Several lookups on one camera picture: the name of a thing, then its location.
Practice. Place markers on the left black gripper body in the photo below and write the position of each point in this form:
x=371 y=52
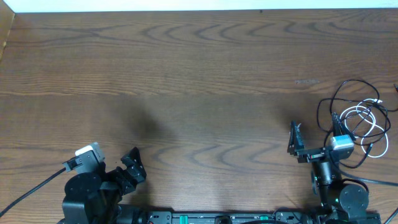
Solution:
x=123 y=175

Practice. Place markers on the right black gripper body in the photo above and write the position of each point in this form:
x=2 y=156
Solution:
x=314 y=155

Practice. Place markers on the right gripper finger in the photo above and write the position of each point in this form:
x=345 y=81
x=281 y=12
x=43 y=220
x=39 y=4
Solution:
x=295 y=145
x=339 y=129

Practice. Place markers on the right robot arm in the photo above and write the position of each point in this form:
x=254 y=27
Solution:
x=342 y=200

